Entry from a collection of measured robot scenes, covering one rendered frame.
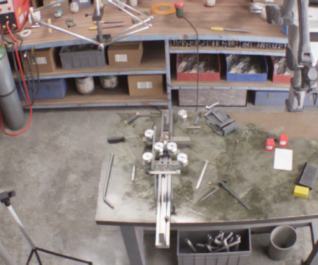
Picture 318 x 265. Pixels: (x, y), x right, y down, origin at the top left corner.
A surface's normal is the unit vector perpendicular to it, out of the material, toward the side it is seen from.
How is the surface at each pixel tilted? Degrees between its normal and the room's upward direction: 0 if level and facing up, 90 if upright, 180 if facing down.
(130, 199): 0
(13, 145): 0
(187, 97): 90
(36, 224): 0
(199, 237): 90
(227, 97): 90
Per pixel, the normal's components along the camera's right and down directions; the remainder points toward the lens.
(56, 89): -0.03, 0.71
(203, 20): -0.04, -0.70
